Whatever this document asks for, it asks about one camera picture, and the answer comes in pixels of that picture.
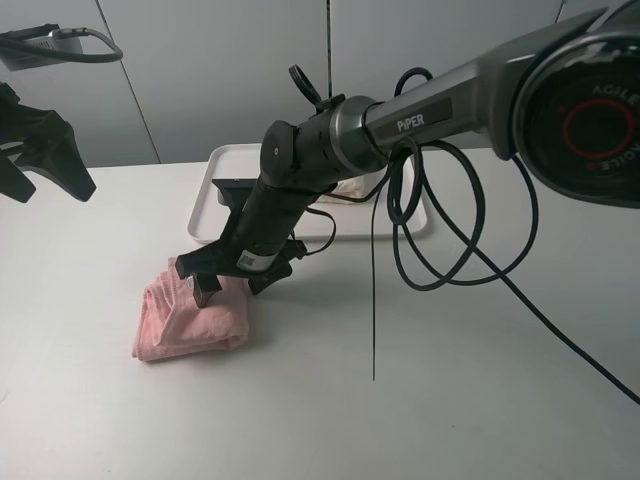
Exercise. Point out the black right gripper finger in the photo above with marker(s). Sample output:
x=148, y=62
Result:
x=205, y=287
x=260, y=282

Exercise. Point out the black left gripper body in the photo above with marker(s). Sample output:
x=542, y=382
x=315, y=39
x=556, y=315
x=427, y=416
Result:
x=32, y=127

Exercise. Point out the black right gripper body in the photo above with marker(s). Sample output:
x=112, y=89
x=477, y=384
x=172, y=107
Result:
x=261, y=238

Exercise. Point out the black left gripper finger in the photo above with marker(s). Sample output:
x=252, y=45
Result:
x=13, y=183
x=58, y=159

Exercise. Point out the pink terry towel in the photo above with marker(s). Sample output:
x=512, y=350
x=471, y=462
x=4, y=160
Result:
x=172, y=325

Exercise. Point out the cream white terry towel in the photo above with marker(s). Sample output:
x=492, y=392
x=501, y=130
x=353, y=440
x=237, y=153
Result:
x=345, y=191

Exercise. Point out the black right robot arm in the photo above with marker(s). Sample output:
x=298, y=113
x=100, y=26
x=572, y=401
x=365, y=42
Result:
x=564, y=98

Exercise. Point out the white rectangular plastic tray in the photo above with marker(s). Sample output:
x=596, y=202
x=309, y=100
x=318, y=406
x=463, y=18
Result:
x=241, y=161

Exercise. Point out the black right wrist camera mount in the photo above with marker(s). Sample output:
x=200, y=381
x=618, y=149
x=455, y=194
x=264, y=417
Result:
x=233, y=193

